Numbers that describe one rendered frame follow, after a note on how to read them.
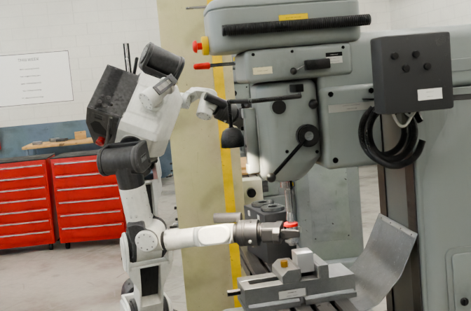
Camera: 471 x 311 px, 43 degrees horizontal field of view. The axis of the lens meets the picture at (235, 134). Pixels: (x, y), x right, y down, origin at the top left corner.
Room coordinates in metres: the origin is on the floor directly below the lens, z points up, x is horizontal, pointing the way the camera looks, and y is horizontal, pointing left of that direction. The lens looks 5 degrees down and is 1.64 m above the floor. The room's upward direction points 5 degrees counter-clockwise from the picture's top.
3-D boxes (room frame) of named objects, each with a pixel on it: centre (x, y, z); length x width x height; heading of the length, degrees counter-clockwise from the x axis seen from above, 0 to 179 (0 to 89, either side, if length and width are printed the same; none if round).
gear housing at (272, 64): (1.93, -0.20, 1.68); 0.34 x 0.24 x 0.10; 98
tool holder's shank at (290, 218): (1.92, -0.16, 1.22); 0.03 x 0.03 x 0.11
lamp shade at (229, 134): (1.84, 0.01, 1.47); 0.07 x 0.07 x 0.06
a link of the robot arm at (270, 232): (1.94, -0.07, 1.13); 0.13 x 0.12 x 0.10; 167
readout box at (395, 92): (1.63, -0.50, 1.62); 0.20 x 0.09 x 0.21; 98
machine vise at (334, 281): (1.79, -0.14, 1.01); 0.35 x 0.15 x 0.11; 101
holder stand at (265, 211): (2.26, -0.10, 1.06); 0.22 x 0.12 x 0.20; 19
